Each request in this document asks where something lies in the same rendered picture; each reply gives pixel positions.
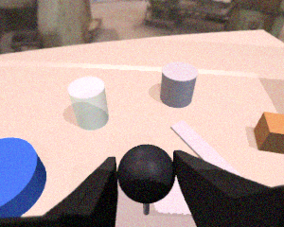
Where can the orange block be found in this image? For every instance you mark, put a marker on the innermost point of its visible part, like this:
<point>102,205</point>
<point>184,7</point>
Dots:
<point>269,133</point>

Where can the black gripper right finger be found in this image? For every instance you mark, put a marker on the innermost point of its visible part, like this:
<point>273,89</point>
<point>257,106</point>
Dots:
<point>220,198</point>

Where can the translucent white cylinder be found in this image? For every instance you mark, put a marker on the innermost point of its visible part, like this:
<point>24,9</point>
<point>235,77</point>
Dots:
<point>88,98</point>

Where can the black round knob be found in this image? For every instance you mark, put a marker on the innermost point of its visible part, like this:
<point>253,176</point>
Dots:
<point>147,190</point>

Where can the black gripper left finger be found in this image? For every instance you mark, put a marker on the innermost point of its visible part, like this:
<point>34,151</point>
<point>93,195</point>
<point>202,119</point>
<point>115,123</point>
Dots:
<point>92,204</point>

